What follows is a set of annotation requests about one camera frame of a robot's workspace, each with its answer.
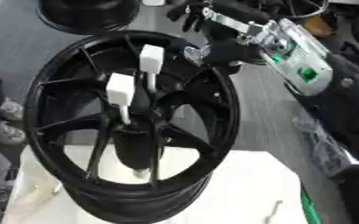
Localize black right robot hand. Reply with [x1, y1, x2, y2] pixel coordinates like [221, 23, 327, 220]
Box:
[164, 0, 275, 75]

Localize black spoked wheel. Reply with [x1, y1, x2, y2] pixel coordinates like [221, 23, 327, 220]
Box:
[21, 30, 243, 224]

